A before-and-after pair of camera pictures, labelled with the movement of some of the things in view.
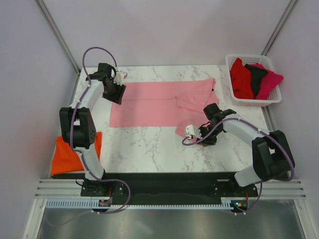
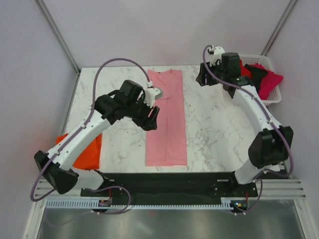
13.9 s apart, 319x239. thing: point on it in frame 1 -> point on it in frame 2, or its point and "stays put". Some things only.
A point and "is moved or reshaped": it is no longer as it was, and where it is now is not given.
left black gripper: x=117 y=97 -> x=147 y=123
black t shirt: x=256 y=75 stays put
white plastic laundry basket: x=250 y=59 stays put
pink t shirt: x=180 y=103 is moved or reshaped
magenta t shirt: x=267 y=83 stays put
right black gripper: x=206 y=142 -> x=201 y=77
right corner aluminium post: x=276 y=32 stays put
